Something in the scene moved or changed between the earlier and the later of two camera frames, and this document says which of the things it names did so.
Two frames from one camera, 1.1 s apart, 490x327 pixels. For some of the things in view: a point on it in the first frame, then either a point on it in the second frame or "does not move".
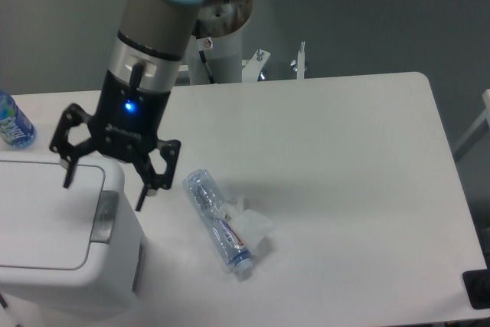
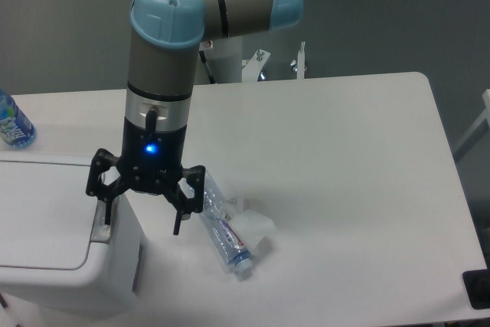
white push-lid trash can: [70, 251] does not move
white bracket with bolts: [253, 68] does not move
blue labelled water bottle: [16, 128] does not move
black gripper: [126, 125] to [151, 161]
